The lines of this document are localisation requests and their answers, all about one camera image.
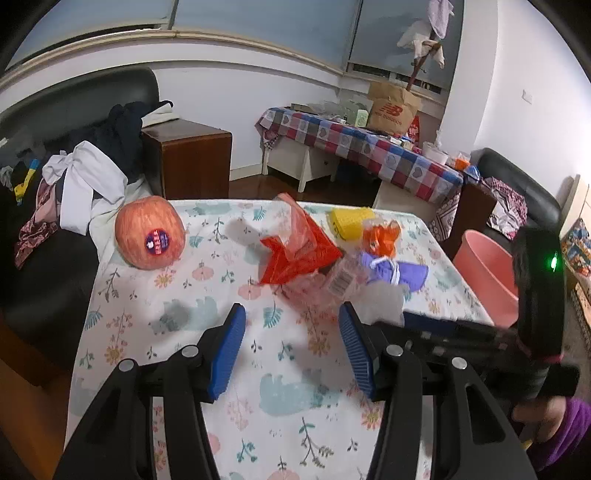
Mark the dark clothes pile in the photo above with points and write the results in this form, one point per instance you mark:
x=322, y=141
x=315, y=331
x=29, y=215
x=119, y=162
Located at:
x=18, y=177

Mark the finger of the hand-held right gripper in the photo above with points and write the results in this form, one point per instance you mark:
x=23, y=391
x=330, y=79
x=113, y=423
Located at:
x=429, y=323

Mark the orange plastic wrapper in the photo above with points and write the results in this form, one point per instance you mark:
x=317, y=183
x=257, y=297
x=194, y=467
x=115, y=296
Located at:
x=381, y=237

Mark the clear plastic bag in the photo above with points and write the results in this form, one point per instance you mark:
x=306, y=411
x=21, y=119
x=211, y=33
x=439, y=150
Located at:
x=332, y=281

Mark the window with blue blind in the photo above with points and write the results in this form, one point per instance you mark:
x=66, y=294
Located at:
x=277, y=27

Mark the floral printed tablecloth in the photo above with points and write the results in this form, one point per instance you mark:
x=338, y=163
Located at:
x=184, y=295

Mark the person's right forearm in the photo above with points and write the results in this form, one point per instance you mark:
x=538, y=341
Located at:
x=572, y=424

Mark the navy garment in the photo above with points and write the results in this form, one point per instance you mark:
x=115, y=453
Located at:
x=127, y=134

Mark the red patterned cloth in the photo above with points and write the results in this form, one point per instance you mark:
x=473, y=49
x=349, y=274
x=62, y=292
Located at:
x=34, y=230

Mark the orange packet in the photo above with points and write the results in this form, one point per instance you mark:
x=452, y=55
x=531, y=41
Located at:
x=461, y=162

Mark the red plastic packaging bag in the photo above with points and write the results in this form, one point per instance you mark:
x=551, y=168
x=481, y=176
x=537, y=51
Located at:
x=300, y=258

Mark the black leather sofa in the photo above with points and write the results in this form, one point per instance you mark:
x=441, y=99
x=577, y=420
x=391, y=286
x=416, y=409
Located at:
x=46, y=286

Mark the green box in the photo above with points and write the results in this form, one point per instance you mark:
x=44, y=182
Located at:
x=358, y=113

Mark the patterned clothes heap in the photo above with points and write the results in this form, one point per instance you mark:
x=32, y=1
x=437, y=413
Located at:
x=505, y=207

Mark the white wall switch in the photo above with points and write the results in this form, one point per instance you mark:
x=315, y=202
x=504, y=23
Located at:
x=527, y=96

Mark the blue plastic bag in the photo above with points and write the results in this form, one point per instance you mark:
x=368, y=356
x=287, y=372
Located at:
x=472, y=170

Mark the wooden coat rack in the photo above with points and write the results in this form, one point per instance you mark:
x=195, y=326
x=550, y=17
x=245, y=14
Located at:
x=422, y=64

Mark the brown paper bag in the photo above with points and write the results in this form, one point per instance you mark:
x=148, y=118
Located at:
x=392, y=110

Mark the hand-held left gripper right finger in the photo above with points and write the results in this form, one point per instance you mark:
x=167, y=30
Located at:
x=355, y=350

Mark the beige wooden board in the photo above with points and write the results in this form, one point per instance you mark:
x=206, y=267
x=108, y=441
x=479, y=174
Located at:
x=570, y=198

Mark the colourful printed cloth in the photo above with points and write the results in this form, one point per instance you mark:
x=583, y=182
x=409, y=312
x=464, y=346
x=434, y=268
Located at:
x=577, y=244

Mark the dark wooden cabinet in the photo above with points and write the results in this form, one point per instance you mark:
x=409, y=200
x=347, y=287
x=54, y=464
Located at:
x=475, y=207

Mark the white cloth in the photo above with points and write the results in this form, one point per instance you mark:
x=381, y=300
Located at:
x=418, y=37

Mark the white black garment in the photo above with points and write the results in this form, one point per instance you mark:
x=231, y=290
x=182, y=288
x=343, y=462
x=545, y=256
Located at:
x=159, y=116

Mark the white round tub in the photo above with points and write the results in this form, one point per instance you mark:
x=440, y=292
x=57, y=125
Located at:
x=435, y=153

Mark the brown wooden side cabinet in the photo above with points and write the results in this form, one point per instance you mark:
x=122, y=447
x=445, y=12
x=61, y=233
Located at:
x=194, y=161

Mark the black leather armchair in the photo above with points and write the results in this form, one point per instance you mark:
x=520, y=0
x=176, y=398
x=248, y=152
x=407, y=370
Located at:
x=521, y=175

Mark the lilac garment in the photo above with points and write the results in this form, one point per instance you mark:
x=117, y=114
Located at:
x=441, y=16

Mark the red packet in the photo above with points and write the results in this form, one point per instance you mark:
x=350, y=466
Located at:
x=414, y=129

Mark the purple wrapper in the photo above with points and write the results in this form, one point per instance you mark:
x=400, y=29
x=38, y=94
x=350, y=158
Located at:
x=406, y=272

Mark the checkered tablecloth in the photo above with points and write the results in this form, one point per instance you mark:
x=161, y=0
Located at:
x=369, y=147

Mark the red apple with sticker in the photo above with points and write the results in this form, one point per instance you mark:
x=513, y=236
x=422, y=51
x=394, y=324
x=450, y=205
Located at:
x=147, y=235

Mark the pink plastic bucket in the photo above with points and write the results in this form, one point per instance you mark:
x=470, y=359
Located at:
x=480, y=272

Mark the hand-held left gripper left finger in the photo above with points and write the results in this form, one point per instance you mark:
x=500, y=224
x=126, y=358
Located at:
x=226, y=355

